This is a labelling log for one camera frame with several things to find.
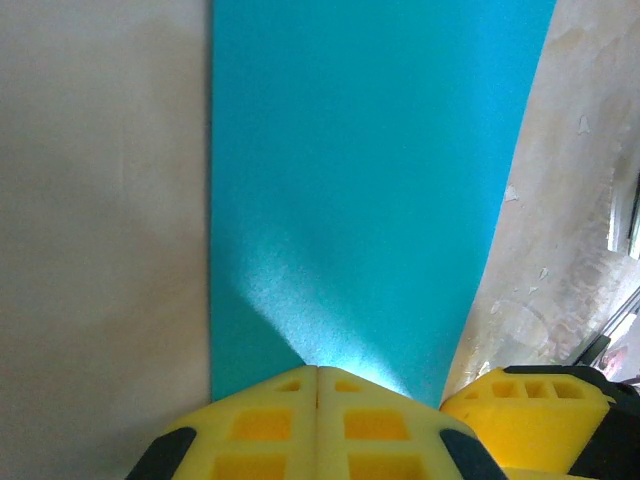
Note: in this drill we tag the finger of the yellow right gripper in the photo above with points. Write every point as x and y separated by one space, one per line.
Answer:
525 425

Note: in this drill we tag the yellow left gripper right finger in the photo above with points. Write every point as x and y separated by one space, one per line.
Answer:
380 440

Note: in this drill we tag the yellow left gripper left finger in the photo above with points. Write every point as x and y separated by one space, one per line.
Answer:
250 440

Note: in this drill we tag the blue paper sheet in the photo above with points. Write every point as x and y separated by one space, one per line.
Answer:
350 175

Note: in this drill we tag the aluminium side rail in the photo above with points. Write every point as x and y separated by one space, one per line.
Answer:
617 320

